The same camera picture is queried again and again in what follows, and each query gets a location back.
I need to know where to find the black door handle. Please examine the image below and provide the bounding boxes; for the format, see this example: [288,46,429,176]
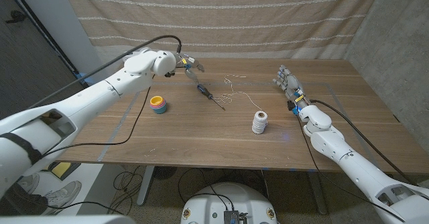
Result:
[5,10,27,24]

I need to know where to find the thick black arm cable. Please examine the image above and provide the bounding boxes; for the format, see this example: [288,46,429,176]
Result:
[28,34,183,109]
[310,99,415,181]

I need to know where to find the beige striped backdrop cloth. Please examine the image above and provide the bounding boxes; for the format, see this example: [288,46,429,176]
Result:
[62,0,385,60]

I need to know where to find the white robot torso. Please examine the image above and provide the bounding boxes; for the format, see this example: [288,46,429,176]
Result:
[180,182,278,224]

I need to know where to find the grey table leg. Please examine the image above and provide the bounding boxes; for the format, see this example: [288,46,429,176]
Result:
[136,165,156,207]
[307,171,328,215]

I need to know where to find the black torso cable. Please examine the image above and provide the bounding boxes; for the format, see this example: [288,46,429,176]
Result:
[177,168,235,212]

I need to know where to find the black floor cable bundle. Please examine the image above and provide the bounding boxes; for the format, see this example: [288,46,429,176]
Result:
[107,165,151,215]

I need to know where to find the white string spool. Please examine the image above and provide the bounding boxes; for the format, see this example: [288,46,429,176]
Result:
[251,111,269,135]

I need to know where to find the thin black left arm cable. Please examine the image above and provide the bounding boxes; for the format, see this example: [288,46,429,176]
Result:
[42,74,156,158]

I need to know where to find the blue black handled screwdriver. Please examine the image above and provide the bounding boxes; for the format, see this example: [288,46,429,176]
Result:
[196,83,227,111]

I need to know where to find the black round floor object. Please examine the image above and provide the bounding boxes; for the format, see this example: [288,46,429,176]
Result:
[152,166,178,180]

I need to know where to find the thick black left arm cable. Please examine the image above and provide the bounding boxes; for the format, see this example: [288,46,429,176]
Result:
[28,34,183,109]

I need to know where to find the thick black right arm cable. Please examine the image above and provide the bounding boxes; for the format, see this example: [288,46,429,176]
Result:
[310,99,415,181]

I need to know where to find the white string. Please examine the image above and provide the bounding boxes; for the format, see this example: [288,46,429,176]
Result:
[213,74,264,113]

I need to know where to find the grey torso electronics module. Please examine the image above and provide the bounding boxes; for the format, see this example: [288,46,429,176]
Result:
[223,210,249,224]

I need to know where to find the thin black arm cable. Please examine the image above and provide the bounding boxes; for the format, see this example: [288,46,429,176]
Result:
[42,74,156,158]
[294,113,406,223]

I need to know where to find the grey sneaker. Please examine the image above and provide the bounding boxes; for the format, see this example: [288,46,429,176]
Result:
[43,180,82,215]
[16,173,40,194]

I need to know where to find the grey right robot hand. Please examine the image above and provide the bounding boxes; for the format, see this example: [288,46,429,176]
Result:
[271,64,309,115]

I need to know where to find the dark trouser leg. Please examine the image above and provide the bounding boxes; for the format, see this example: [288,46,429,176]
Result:
[5,182,50,215]

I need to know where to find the yellow floor item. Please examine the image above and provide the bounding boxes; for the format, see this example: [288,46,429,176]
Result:
[50,162,81,180]

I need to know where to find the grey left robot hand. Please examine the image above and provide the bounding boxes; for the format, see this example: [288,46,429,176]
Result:
[176,54,206,83]

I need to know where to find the stacked colourful cups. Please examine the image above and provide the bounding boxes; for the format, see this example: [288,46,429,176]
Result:
[149,95,168,115]

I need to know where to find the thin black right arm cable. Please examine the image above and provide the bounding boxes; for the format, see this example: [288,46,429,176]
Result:
[294,113,406,223]

